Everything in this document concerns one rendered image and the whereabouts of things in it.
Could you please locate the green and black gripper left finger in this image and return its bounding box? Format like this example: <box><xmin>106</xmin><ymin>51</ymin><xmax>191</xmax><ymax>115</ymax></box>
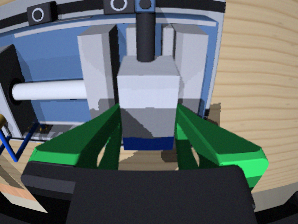
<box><xmin>27</xmin><ymin>103</ymin><xmax>122</xmax><ymax>170</ymax></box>

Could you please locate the grey metal block with blue end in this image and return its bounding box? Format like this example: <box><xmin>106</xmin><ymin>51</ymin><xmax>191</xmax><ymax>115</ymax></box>
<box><xmin>117</xmin><ymin>55</ymin><xmax>180</xmax><ymax>150</ymax></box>

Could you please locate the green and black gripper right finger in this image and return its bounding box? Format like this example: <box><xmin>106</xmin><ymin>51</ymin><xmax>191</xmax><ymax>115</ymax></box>
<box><xmin>174</xmin><ymin>103</ymin><xmax>269</xmax><ymax>191</ymax></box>

